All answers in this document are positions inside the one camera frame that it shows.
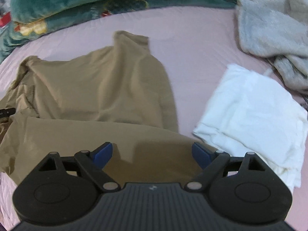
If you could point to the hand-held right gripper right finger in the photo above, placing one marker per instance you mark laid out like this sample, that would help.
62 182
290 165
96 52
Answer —
201 154

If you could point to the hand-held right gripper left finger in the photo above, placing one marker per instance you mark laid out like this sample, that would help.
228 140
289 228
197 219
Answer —
103 154

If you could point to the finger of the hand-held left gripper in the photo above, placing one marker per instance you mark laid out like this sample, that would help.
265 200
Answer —
7 112

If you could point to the tan long-sleeve shirt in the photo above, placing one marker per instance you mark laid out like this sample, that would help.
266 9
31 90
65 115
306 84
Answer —
96 86

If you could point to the white folded cloth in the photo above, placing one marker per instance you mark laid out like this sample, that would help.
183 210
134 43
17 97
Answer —
250 110

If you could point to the grey fluffy garment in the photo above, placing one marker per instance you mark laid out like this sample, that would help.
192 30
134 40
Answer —
269 24

